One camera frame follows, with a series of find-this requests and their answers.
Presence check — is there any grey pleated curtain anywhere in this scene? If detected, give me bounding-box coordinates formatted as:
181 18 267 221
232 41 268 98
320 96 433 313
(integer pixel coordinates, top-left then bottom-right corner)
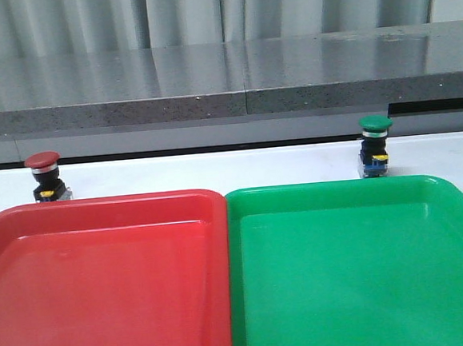
0 0 432 60

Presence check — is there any red mushroom push button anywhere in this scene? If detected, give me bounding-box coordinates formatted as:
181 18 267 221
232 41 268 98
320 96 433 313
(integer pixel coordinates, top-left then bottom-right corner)
25 150 73 203

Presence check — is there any red plastic tray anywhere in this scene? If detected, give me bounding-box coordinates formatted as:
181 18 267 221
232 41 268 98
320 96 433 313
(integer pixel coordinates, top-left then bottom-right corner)
0 189 232 346

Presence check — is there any green plastic tray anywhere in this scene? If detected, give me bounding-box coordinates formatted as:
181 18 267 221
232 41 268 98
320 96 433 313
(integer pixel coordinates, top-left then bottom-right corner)
226 175 463 346

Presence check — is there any green mushroom push button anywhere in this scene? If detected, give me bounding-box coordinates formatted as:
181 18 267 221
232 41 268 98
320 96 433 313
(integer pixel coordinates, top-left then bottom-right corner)
358 115 393 179

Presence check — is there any grey speckled stone counter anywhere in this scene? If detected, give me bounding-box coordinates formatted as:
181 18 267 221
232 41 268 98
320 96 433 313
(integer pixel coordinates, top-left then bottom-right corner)
0 21 463 169

